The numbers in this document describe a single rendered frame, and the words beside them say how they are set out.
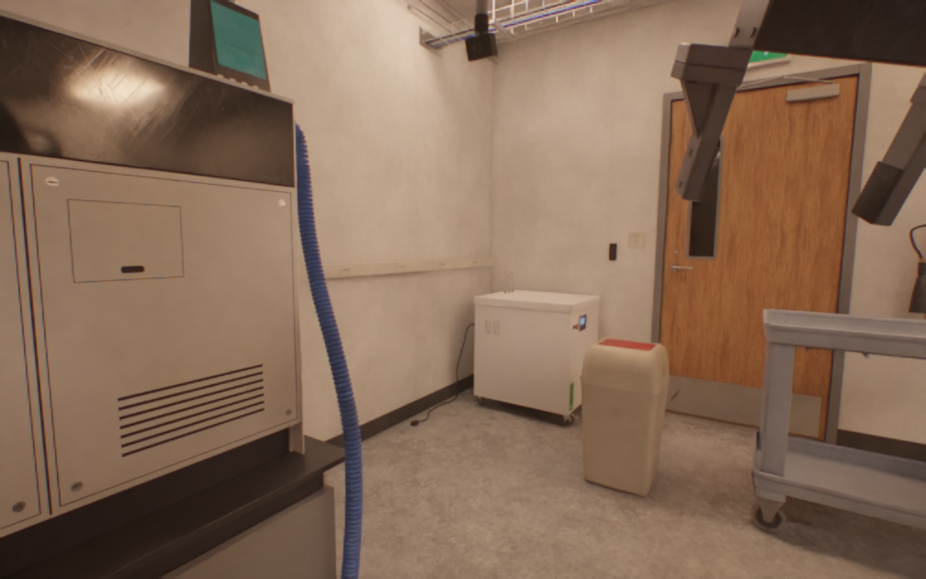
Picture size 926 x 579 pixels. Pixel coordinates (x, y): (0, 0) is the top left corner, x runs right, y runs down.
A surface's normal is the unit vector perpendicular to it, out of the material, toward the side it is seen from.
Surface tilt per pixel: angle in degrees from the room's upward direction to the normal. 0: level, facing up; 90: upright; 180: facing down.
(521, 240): 90
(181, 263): 90
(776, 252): 90
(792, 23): 113
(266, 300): 90
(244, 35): 80
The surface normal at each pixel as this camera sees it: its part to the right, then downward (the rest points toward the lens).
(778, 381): -0.54, 0.08
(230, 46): 0.83, -0.11
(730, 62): -0.16, 0.48
